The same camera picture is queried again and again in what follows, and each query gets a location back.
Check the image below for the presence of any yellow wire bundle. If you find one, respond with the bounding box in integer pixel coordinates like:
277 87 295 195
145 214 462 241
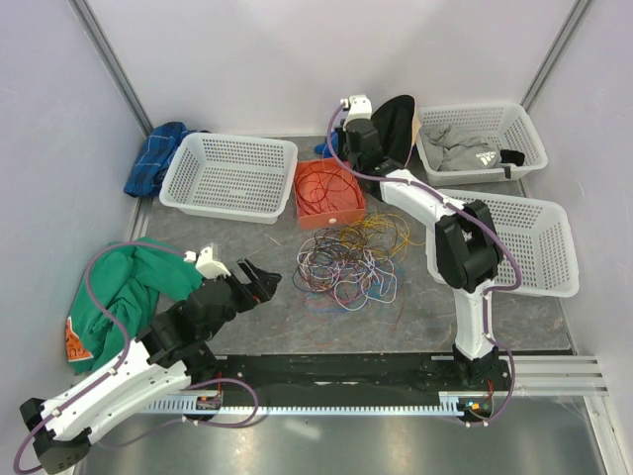
340 211 426 258

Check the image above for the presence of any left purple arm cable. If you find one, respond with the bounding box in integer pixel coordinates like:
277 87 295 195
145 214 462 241
12 241 192 474

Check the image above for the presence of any red wire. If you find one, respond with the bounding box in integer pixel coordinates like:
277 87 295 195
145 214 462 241
296 162 365 217

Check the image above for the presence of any grey adidas garment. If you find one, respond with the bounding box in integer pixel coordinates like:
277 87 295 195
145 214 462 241
421 124 525 172

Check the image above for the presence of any black bucket hat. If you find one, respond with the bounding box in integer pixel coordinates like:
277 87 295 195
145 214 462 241
362 94 418 176

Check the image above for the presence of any tangled multicolour wire pile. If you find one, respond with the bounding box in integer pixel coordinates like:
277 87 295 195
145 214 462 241
291 225 426 347

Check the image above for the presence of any far right white basket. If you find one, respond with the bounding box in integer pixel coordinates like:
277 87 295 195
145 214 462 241
416 102 548 187

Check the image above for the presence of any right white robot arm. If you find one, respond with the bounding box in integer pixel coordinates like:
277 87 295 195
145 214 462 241
325 119 515 390

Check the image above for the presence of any orange square box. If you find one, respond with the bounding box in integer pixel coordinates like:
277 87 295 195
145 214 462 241
293 158 366 230

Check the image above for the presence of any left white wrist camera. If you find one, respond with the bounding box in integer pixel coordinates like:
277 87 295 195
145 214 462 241
184 242 230 280

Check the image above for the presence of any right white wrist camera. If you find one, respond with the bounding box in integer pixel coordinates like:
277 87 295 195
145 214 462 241
340 94 373 122

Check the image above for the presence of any left white plastic basket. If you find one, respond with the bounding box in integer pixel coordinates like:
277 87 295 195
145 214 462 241
159 133 298 225

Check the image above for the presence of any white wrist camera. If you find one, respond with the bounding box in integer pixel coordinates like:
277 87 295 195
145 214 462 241
340 94 373 122
184 242 230 280

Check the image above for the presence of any slotted cable duct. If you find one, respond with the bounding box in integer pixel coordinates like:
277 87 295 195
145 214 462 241
135 385 495 417

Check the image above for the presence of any blue plaid cloth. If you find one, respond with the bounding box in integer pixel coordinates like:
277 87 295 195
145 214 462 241
124 122 208 198

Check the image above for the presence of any bright blue cloth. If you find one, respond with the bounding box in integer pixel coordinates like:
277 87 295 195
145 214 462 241
314 139 337 158

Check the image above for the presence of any near right white basket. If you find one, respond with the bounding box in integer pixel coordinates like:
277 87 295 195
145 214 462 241
442 189 580 298

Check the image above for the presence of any green shirt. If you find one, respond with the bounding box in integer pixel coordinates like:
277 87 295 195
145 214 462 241
65 237 203 374

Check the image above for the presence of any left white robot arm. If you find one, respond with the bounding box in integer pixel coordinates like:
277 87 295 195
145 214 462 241
20 259 282 474

